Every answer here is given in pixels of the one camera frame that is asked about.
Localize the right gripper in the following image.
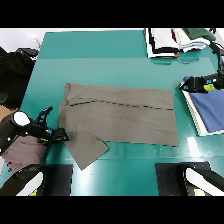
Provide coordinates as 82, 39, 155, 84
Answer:
180, 75, 218, 94

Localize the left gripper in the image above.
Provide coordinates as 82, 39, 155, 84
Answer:
45, 127, 71, 143

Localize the grey-brown T-shirt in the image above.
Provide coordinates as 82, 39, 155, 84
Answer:
58, 82, 180, 171

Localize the blue garment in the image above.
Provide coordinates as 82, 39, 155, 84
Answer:
189, 89, 224, 134

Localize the mauve garment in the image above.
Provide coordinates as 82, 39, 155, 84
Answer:
1, 134, 48, 175

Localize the dark green garment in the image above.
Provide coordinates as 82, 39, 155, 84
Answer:
185, 27, 218, 43

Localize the black garment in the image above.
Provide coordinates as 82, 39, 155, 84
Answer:
0, 47, 37, 110
143, 27, 180, 60

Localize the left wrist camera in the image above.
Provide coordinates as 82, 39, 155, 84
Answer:
34, 106, 54, 129

